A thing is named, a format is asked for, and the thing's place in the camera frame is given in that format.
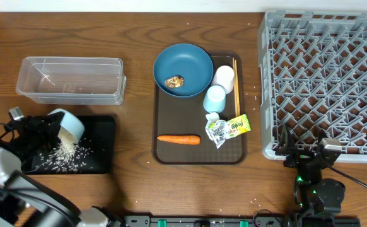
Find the light blue small bowl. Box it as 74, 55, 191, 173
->
49, 108, 85, 144

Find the white rice pile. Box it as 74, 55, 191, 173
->
31, 138, 93, 173

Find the orange carrot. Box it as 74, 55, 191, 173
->
157, 135, 201, 145

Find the brown food scrap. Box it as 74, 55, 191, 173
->
165, 75, 184, 89

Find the dark blue bowl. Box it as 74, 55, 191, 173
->
153, 44, 214, 98

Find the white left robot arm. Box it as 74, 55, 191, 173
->
0, 108, 125, 226

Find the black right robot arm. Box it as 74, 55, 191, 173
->
276, 126, 346, 226

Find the black waste tray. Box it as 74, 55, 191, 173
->
23, 115, 116, 175

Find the grey dishwasher rack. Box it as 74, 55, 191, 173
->
257, 10, 367, 164

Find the clear plastic bin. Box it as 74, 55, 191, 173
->
16, 56, 126, 105

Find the crumpled green snack wrapper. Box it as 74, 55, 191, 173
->
205, 114, 251, 149

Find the white crumpled tissue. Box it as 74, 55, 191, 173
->
206, 112, 219, 122

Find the wooden chopstick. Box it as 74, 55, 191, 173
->
234, 58, 242, 117
232, 57, 240, 117

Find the light blue cup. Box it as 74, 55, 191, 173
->
203, 85, 226, 113

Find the pink cup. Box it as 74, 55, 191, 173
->
211, 66, 235, 94

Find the brown serving tray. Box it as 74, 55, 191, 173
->
151, 50, 248, 166

